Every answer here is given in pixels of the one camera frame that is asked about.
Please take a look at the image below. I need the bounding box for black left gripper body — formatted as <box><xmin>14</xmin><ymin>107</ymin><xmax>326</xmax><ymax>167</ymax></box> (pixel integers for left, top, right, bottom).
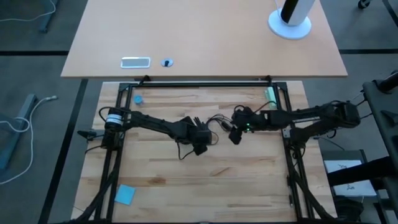
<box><xmin>180</xmin><ymin>116</ymin><xmax>213</xmax><ymax>156</ymax></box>

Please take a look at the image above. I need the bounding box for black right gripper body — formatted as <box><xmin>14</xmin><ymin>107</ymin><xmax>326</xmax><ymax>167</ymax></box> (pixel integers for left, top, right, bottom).
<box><xmin>229</xmin><ymin>107</ymin><xmax>265</xmax><ymax>146</ymax></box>

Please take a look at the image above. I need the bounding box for black lamp power cable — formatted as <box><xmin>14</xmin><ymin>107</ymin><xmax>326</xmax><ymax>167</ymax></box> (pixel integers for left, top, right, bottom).
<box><xmin>206</xmin><ymin>113</ymin><xmax>234</xmax><ymax>146</ymax></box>

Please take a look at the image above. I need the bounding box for mint green stapler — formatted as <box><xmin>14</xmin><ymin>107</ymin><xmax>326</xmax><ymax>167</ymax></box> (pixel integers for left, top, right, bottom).
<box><xmin>264</xmin><ymin>86</ymin><xmax>278</xmax><ymax>110</ymax></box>

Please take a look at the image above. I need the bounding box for beige wooden desk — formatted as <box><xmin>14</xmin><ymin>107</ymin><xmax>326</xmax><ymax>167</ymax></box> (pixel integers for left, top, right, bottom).
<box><xmin>61</xmin><ymin>0</ymin><xmax>348</xmax><ymax>78</ymax></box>

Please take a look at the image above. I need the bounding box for blue sticky note pad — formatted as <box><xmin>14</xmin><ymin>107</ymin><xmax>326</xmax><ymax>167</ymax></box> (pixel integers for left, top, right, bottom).
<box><xmin>114</xmin><ymin>184</ymin><xmax>137</xmax><ymax>206</ymax></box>

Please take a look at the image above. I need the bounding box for white paper sheet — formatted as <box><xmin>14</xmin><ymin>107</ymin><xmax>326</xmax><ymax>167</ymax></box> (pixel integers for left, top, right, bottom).
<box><xmin>323</xmin><ymin>159</ymin><xmax>379</xmax><ymax>198</ymax></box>

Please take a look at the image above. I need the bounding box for black equipment cart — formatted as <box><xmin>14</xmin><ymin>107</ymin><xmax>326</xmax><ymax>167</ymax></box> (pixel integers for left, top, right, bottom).
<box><xmin>362</xmin><ymin>70</ymin><xmax>398</xmax><ymax>224</ymax></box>

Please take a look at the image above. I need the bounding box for grey metal desk foot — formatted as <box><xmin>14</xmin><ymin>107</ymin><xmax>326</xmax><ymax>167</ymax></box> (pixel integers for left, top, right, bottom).
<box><xmin>0</xmin><ymin>93</ymin><xmax>40</xmax><ymax>170</ymax></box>
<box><xmin>39</xmin><ymin>0</ymin><xmax>60</xmax><ymax>34</ymax></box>

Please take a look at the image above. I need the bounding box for black aluminium rig frame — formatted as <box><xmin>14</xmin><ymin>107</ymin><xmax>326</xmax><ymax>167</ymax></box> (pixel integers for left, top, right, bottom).
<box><xmin>58</xmin><ymin>80</ymin><xmax>338</xmax><ymax>224</ymax></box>

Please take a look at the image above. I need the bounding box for white floor cable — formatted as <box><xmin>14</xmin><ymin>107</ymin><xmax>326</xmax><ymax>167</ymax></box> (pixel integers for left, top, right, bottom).
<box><xmin>0</xmin><ymin>0</ymin><xmax>57</xmax><ymax>23</ymax></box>
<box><xmin>0</xmin><ymin>95</ymin><xmax>59</xmax><ymax>187</ymax></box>

